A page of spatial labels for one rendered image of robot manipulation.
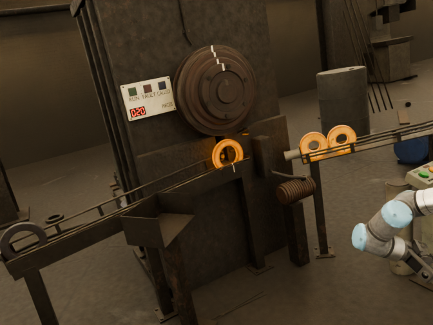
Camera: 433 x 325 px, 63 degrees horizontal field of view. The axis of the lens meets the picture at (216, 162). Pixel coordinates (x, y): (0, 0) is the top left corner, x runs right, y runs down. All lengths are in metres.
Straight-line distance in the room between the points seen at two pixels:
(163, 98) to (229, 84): 0.36
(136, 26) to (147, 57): 0.15
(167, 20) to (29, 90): 5.99
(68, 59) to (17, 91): 1.13
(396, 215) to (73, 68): 7.14
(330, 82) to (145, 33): 2.93
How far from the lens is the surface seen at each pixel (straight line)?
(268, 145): 2.09
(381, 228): 1.33
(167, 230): 1.63
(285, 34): 9.95
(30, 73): 7.80
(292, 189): 2.06
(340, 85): 4.45
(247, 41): 2.19
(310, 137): 2.10
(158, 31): 1.97
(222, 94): 1.81
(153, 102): 1.91
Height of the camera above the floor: 1.28
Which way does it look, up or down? 16 degrees down
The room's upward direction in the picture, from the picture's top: 11 degrees counter-clockwise
